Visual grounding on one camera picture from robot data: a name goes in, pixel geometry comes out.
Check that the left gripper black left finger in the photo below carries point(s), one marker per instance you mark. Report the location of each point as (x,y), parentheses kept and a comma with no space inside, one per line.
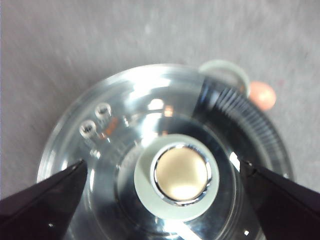
(42,210)

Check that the sage green electric cooking pot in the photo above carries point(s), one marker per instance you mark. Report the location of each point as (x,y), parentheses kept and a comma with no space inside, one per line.
(221,64)

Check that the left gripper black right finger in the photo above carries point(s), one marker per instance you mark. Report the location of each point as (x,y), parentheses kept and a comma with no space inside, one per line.
(287,207)

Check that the glass lid with green knob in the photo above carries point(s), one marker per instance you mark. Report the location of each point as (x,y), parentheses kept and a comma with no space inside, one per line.
(172,207)

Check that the brown egg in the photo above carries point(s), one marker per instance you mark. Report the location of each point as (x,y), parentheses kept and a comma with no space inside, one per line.
(263,96)

